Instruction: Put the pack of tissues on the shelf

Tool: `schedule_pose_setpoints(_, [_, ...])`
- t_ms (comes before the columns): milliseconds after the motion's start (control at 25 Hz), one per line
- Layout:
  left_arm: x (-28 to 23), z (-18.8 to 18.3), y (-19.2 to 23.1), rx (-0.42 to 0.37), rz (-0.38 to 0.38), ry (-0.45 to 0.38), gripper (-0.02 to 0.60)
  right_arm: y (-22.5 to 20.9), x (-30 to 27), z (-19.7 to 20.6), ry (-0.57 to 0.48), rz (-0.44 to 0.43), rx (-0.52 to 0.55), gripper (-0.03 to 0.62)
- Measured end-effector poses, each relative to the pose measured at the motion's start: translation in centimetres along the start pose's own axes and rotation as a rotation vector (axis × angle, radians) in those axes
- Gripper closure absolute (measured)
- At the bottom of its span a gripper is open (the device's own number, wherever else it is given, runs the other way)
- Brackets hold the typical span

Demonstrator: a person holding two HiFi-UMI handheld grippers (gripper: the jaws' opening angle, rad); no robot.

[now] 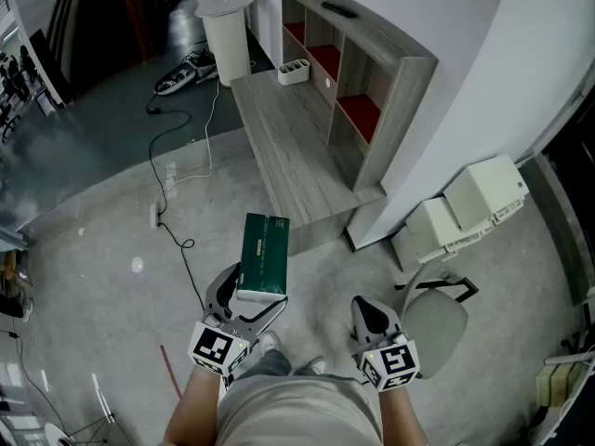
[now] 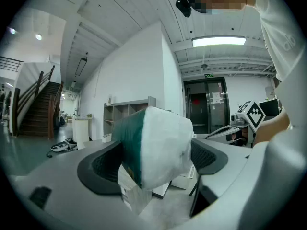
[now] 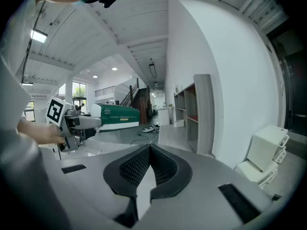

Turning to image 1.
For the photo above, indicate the person's right forearm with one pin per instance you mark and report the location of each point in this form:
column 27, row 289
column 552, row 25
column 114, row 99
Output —
column 400, row 416

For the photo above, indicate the person's left white shoe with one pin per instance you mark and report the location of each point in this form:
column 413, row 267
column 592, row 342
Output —
column 269, row 342

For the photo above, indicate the person's white shoe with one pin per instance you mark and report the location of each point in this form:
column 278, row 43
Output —
column 318, row 365
column 269, row 342

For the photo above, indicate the grey office chair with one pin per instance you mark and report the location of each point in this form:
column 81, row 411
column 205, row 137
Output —
column 437, row 332

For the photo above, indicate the green pack of tissues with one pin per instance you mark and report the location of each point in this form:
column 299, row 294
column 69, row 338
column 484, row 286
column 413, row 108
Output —
column 264, row 256

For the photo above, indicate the person's grey trousers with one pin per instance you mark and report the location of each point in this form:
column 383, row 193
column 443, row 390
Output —
column 267, row 365

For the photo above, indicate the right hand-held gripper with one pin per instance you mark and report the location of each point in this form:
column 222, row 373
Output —
column 390, row 363

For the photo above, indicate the grey wooden low desk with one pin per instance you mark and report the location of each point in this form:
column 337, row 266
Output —
column 288, row 147

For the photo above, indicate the person's right white shoe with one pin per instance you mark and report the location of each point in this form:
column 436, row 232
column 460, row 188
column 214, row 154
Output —
column 318, row 365

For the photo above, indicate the large white box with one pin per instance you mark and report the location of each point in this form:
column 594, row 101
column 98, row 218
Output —
column 485, row 188

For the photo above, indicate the black tripod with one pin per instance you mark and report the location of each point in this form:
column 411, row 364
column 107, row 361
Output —
column 93, row 430

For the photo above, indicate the stack of pale boxes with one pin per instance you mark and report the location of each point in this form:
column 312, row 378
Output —
column 558, row 384

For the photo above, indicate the red stick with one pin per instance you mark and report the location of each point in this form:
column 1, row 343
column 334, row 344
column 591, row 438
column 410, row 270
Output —
column 171, row 372

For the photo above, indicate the white round table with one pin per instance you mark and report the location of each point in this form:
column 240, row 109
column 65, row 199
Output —
column 228, row 30

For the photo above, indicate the white power strip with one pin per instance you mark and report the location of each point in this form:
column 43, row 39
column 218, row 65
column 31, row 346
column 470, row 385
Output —
column 154, row 216

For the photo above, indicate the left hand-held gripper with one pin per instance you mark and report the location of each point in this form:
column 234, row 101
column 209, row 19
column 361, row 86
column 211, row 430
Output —
column 216, row 347

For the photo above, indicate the person's left forearm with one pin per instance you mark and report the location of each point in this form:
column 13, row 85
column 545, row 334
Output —
column 193, row 407

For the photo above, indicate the grey wooden shelf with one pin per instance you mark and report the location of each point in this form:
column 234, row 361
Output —
column 395, row 109

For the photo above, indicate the black remote control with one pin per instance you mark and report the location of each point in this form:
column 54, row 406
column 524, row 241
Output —
column 339, row 9

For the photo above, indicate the person's grey shirt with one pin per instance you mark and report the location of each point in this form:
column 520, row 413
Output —
column 297, row 411

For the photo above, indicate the white organiser box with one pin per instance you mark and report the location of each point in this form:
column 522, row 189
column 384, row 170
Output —
column 293, row 73

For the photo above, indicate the small white box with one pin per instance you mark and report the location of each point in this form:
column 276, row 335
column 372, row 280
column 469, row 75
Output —
column 432, row 230

